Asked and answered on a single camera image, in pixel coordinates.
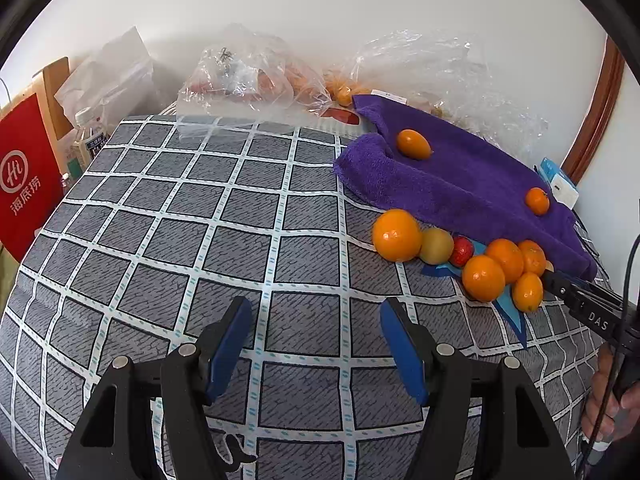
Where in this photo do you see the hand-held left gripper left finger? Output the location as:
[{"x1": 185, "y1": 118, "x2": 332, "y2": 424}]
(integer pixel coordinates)
[{"x1": 55, "y1": 295, "x2": 256, "y2": 480}]

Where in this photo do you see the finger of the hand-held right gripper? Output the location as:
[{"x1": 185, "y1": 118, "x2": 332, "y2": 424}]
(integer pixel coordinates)
[
  {"x1": 542, "y1": 270, "x2": 583, "y2": 306},
  {"x1": 570, "y1": 274, "x2": 626, "y2": 308}
]

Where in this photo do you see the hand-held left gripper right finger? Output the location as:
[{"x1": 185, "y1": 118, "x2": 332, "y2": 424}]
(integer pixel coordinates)
[{"x1": 379, "y1": 297, "x2": 576, "y2": 480}]

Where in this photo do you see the oval orange kumquat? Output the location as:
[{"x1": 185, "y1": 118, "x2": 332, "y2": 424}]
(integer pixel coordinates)
[
  {"x1": 396, "y1": 129, "x2": 433, "y2": 161},
  {"x1": 511, "y1": 271, "x2": 544, "y2": 313}
]

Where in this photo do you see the small orange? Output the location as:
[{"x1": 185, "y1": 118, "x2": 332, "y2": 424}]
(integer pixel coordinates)
[{"x1": 517, "y1": 240, "x2": 547, "y2": 277}]

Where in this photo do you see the round mandarin orange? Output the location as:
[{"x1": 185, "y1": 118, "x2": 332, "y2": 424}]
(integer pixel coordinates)
[
  {"x1": 461, "y1": 255, "x2": 507, "y2": 303},
  {"x1": 485, "y1": 238, "x2": 525, "y2": 285},
  {"x1": 525, "y1": 187, "x2": 551, "y2": 217}
]

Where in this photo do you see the red strawberry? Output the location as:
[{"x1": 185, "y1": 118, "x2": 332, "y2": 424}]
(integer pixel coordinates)
[{"x1": 448, "y1": 236, "x2": 475, "y2": 267}]

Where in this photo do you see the yellow-green round fruit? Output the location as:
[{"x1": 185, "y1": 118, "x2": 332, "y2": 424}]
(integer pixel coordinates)
[{"x1": 419, "y1": 227, "x2": 455, "y2": 266}]

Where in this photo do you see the large round orange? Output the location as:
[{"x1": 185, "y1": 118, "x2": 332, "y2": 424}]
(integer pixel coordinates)
[{"x1": 372, "y1": 208, "x2": 423, "y2": 262}]

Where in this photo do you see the person's right hand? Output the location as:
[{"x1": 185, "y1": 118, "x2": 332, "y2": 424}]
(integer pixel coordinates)
[{"x1": 580, "y1": 342, "x2": 640, "y2": 443}]

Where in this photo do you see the white and blue box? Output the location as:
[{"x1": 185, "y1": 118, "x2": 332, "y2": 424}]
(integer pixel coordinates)
[{"x1": 537, "y1": 157, "x2": 580, "y2": 208}]

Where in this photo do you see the grey checked bedsheet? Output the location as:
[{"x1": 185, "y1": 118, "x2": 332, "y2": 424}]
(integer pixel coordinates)
[{"x1": 0, "y1": 112, "x2": 616, "y2": 480}]

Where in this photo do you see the purple towel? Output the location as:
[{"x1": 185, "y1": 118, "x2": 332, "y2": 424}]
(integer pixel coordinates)
[{"x1": 333, "y1": 94, "x2": 598, "y2": 283}]

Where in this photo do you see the clear plastic bottle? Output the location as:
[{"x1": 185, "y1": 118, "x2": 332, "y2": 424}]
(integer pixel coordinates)
[{"x1": 70, "y1": 108, "x2": 110, "y2": 171}]

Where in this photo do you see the large clear plastic bag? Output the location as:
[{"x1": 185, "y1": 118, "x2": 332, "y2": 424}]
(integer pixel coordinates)
[{"x1": 325, "y1": 30, "x2": 551, "y2": 161}]

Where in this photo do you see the pile of bagged oranges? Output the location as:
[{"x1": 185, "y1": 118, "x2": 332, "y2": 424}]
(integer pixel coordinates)
[
  {"x1": 322, "y1": 70, "x2": 356, "y2": 107},
  {"x1": 255, "y1": 62, "x2": 321, "y2": 106}
]

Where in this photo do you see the red paper bag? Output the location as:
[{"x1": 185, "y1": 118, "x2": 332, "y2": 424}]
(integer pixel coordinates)
[{"x1": 0, "y1": 92, "x2": 61, "y2": 263}]

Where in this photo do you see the clear crumpled plastic bag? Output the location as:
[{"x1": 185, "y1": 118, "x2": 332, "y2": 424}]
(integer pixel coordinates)
[{"x1": 177, "y1": 22, "x2": 333, "y2": 121}]

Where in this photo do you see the clear zip bag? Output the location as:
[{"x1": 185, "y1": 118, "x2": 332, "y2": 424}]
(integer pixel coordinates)
[{"x1": 54, "y1": 26, "x2": 161, "y2": 126}]

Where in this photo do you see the brown cardboard box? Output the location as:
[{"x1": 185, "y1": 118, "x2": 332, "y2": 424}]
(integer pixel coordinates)
[{"x1": 32, "y1": 56, "x2": 71, "y2": 141}]

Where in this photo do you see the brown wooden door frame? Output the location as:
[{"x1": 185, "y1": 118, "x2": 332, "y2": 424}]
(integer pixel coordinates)
[{"x1": 562, "y1": 35, "x2": 626, "y2": 186}]

